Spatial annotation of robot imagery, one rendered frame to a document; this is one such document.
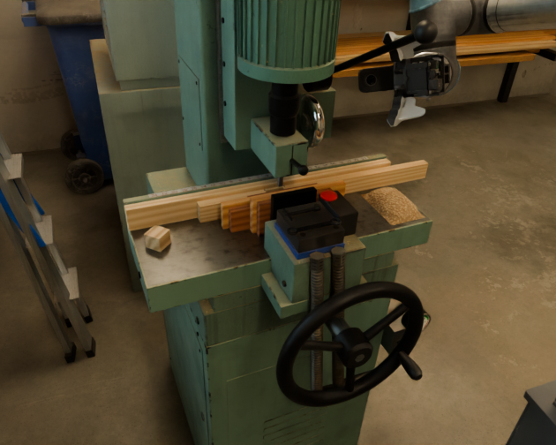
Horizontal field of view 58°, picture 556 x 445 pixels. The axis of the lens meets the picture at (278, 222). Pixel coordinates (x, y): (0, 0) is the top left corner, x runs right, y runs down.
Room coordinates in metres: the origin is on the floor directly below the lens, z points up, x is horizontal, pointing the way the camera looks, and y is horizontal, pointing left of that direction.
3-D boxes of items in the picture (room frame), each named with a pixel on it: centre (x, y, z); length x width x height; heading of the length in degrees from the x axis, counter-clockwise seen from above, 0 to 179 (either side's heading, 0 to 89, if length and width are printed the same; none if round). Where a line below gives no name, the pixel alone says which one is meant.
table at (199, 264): (0.80, -0.03, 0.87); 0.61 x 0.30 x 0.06; 114
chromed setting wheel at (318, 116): (1.08, -0.06, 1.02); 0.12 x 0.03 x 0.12; 24
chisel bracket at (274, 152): (0.93, 0.01, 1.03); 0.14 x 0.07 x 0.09; 24
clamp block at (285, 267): (0.72, -0.07, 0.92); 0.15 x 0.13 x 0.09; 114
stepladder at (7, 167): (1.27, 0.81, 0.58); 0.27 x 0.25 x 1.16; 113
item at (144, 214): (0.92, 0.02, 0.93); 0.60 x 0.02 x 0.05; 114
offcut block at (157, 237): (0.75, 0.22, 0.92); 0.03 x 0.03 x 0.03; 66
